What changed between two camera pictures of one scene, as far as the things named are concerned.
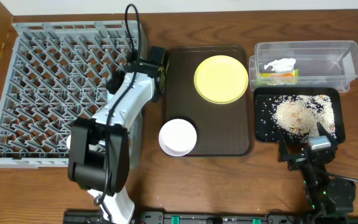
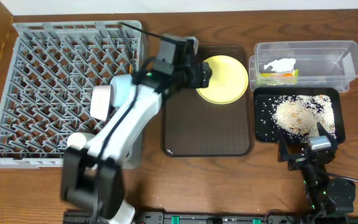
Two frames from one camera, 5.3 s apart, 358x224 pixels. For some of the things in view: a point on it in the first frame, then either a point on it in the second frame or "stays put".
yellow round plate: (220, 79) stays put
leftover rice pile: (298, 115) stays put
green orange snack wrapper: (279, 79) stays put
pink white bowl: (178, 137) → (100, 102)
